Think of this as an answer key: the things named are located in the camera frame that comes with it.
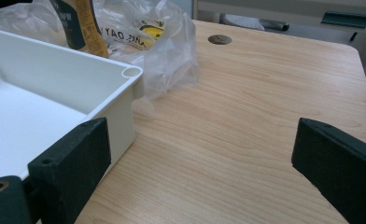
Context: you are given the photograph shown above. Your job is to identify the yellow and dark bottle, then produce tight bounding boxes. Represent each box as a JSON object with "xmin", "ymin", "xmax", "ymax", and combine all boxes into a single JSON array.
[{"xmin": 49, "ymin": 0, "xmax": 110, "ymax": 59}]

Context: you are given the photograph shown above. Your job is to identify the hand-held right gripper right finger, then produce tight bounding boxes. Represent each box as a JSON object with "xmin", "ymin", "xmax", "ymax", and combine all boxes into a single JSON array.
[{"xmin": 290, "ymin": 117, "xmax": 366, "ymax": 224}]

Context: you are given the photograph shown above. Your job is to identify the round desk cable grommet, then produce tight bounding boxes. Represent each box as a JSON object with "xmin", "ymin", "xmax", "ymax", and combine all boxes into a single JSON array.
[{"xmin": 207, "ymin": 34, "xmax": 233, "ymax": 46}]

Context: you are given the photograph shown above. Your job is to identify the green handle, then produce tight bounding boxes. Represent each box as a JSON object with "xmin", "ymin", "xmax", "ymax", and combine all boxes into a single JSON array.
[{"xmin": 320, "ymin": 10, "xmax": 366, "ymax": 30}]

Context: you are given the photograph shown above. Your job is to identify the white plastic bin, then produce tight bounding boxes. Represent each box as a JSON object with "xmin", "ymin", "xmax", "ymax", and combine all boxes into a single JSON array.
[{"xmin": 0, "ymin": 26, "xmax": 145, "ymax": 182}]

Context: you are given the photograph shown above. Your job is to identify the clear plastic bag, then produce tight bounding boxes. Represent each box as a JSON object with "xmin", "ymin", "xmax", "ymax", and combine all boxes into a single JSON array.
[{"xmin": 0, "ymin": 0, "xmax": 200, "ymax": 101}]

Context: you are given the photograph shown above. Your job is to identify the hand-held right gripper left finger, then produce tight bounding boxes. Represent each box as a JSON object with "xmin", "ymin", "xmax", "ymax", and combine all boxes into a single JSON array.
[{"xmin": 27, "ymin": 117, "xmax": 112, "ymax": 224}]

